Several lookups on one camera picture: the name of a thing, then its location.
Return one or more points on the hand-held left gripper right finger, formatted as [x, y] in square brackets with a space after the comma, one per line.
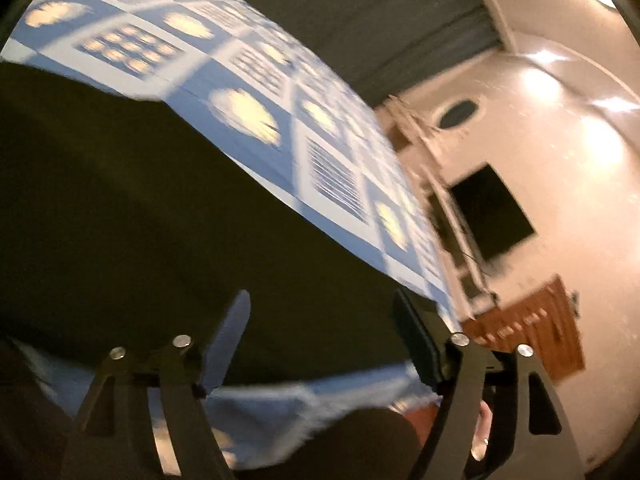
[417, 340]

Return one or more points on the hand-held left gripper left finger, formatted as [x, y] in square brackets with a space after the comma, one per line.
[231, 337]

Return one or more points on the black pants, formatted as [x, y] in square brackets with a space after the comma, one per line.
[150, 210]

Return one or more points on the brown wooden cabinet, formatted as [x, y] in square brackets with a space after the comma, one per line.
[535, 325]

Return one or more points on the white dresser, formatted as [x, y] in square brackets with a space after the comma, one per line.
[450, 210]

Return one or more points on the oval white-framed mirror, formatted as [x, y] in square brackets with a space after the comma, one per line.
[457, 113]

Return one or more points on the blue leaf-print bed sheet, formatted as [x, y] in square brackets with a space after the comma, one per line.
[200, 60]

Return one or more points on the grey-green curtain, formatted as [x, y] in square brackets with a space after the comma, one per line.
[375, 20]

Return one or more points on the black wall television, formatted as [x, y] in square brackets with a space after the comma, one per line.
[492, 212]

